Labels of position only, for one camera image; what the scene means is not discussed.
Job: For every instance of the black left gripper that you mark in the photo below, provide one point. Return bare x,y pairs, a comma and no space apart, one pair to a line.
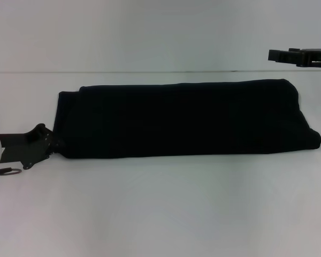
18,148

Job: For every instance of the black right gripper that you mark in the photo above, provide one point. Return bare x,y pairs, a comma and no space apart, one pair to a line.
317,57

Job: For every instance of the black t-shirt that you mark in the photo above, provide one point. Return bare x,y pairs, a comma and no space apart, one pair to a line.
190,117

